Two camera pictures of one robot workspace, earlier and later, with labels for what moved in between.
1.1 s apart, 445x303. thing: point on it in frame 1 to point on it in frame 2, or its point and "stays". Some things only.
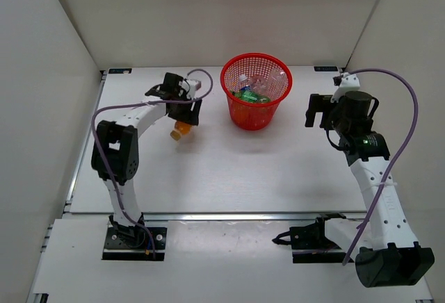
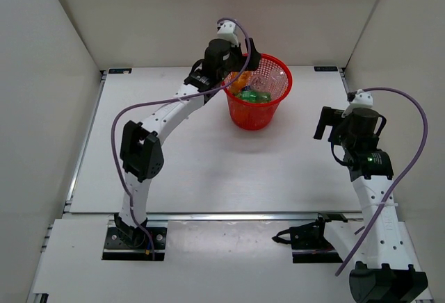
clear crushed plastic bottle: [276, 81] stays
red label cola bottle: [259, 83] stays
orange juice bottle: [181, 128] to [241, 82]
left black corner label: [119, 70] stays
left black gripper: [190, 117] to [243, 60]
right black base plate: [311, 244] stays
